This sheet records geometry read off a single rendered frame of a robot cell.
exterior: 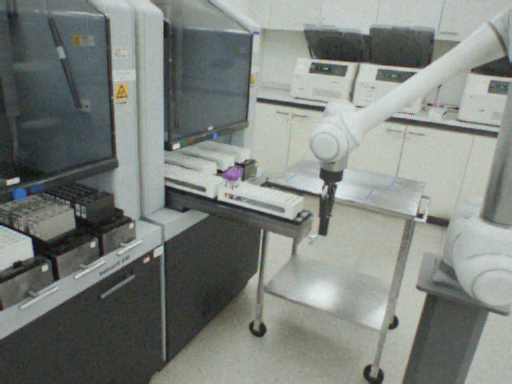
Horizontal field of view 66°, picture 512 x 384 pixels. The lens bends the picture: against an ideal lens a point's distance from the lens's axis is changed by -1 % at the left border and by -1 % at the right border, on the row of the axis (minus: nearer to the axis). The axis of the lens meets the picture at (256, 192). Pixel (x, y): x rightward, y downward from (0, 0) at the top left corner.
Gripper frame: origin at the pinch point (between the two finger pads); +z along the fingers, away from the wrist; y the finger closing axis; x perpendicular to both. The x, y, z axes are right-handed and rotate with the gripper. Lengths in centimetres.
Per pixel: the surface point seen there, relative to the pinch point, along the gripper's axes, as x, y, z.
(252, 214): -23.7, 6.6, -0.2
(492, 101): 54, -230, -28
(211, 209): -40.5, 6.6, 2.3
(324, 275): -10, -54, 52
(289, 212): -10.9, 5.0, -3.7
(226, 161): -55, -28, -5
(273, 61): -158, -292, -39
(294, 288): -19, -35, 52
